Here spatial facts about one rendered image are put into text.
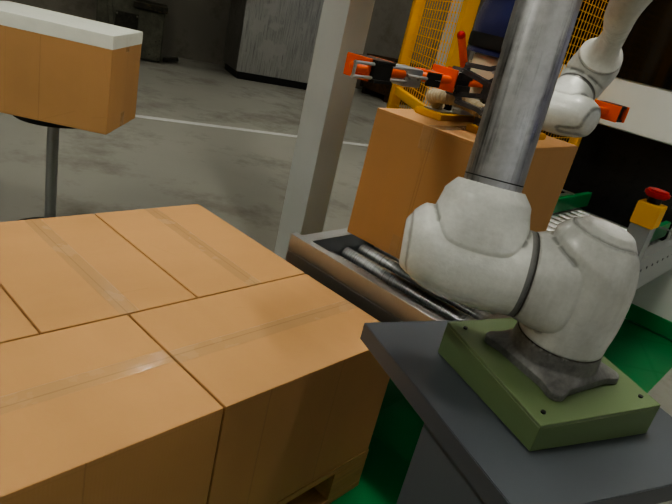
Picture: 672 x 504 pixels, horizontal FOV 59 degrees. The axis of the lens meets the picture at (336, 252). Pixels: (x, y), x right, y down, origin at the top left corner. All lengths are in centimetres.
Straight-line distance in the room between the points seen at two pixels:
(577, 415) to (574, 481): 11
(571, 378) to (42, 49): 230
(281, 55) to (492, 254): 868
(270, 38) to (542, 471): 880
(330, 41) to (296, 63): 688
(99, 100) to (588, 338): 215
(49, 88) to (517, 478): 232
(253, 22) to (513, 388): 860
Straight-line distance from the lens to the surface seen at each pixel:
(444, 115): 184
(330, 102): 276
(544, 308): 102
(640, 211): 195
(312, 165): 282
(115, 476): 118
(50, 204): 309
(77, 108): 272
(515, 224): 99
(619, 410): 113
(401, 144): 173
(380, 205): 178
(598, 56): 157
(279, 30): 949
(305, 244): 191
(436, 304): 189
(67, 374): 131
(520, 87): 101
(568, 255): 101
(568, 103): 151
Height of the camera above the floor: 132
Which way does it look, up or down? 22 degrees down
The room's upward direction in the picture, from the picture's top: 14 degrees clockwise
